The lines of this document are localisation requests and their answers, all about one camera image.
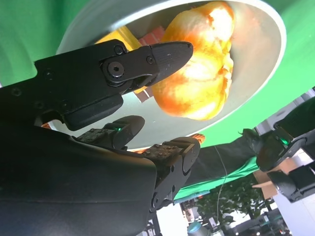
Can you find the yellow toy cake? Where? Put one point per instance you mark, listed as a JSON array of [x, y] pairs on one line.
[[123, 35]]

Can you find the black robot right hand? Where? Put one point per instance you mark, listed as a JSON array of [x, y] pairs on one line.
[[61, 184]]

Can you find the green leafy plant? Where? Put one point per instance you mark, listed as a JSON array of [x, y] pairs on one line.
[[236, 201]]

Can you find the grey-green bowl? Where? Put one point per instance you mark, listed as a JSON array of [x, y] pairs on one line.
[[256, 61]]

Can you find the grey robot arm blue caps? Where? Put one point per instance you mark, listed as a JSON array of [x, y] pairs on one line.
[[197, 228]]

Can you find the salmon cake with brown top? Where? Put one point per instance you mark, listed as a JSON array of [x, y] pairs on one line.
[[153, 37]]

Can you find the black cloth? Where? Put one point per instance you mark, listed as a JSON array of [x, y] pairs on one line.
[[221, 159]]

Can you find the plain green tablecloth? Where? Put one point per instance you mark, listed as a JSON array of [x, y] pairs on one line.
[[24, 29]]

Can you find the orange wicker basket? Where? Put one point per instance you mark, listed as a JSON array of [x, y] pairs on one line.
[[199, 137]]

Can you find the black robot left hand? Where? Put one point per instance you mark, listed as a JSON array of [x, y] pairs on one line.
[[270, 155]]

